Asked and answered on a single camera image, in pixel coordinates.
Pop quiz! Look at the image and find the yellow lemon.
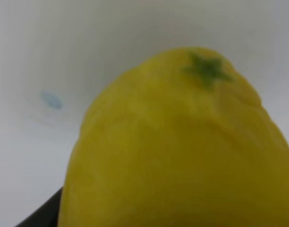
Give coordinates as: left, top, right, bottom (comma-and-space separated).
58, 47, 289, 227

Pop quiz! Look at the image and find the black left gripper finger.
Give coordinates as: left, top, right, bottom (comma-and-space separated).
16, 188, 62, 227

